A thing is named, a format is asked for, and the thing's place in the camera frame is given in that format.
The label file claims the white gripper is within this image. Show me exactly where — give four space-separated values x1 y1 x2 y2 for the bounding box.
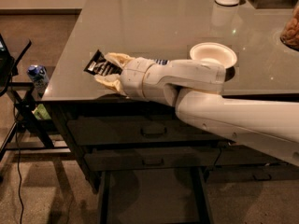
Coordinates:
94 52 154 101

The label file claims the black rxbar chocolate bar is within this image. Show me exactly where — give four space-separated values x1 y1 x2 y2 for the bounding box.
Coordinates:
84 50 122 77

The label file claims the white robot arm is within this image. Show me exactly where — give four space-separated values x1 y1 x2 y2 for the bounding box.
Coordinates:
94 53 299 166

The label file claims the top left grey drawer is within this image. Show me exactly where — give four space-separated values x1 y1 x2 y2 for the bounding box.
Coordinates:
67 115 221 146

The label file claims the grey counter cabinet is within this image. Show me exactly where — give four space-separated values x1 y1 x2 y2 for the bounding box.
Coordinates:
43 0 298 188

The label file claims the middle left grey drawer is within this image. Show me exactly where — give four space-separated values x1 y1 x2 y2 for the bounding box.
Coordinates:
84 147 220 171

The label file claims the open bottom grey drawer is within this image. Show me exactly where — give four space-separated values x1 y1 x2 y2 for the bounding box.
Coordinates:
97 167 214 224

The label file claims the middle right grey drawer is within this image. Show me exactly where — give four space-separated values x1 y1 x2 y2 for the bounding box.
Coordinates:
216 146 280 166

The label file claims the bottom right grey drawer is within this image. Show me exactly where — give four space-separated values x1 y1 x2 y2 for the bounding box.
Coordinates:
207 165 299 183

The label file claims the blue candy bar wrapper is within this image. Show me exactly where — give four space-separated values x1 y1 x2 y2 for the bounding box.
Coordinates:
153 59 169 65

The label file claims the green packet on cart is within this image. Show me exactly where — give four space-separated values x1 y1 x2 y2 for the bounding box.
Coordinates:
33 104 50 120

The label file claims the white paper bowl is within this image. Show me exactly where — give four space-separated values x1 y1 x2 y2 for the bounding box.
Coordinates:
190 42 237 69

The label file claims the black side cart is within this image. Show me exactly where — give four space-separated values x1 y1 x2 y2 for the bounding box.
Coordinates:
0 35 67 158

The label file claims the glass jar of nuts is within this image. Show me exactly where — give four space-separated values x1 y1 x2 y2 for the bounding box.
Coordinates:
280 2 299 50

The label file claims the black power cable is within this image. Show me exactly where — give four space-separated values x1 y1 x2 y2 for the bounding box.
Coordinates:
12 103 26 224

